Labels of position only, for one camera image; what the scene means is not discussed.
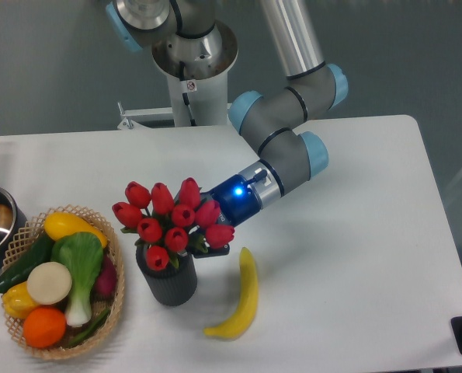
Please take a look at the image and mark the dark grey ribbed vase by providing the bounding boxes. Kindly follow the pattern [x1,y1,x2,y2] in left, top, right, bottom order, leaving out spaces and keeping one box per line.
[136,246,197,307]

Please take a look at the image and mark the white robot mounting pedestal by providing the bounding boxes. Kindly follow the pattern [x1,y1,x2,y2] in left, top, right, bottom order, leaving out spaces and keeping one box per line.
[117,64,234,130]

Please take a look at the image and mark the red tulip bouquet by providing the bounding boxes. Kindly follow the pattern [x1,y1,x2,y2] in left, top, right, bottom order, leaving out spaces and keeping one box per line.
[112,178,234,272]

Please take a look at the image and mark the yellow squash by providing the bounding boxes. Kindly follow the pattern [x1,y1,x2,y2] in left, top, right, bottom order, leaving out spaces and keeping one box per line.
[43,211,108,249]

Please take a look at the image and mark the white round radish slice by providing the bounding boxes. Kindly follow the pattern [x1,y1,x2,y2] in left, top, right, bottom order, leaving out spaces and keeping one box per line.
[26,262,72,305]

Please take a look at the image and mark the dark green cucumber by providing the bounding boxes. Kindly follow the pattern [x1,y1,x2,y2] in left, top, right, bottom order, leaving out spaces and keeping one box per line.
[0,232,54,294]

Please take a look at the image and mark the purple red sweet potato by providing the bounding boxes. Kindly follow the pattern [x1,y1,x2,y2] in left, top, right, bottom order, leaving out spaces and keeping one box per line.
[94,255,117,297]

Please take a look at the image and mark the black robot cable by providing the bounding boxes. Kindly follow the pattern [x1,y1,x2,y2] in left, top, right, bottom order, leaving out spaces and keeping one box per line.
[179,61,197,127]

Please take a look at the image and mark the green bean pod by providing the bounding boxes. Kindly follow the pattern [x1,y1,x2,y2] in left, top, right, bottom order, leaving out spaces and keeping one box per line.
[64,309,110,348]

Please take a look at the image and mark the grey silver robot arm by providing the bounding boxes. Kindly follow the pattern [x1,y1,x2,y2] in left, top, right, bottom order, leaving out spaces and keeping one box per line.
[106,1,348,257]

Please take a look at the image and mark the orange fruit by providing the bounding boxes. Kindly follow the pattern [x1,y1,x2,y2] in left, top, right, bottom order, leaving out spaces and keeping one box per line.
[23,306,67,348]

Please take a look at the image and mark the green bok choy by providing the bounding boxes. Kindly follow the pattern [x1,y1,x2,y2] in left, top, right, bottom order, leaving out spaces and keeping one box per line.
[51,232,103,327]

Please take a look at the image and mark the yellow banana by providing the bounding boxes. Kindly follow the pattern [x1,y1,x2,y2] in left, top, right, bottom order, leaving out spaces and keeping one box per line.
[203,247,259,340]

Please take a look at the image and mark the yellow bell pepper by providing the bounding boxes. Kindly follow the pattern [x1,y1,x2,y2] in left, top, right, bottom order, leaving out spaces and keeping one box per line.
[2,281,40,319]

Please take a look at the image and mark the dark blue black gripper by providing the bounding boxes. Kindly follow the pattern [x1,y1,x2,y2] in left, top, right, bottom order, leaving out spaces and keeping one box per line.
[191,159,284,258]

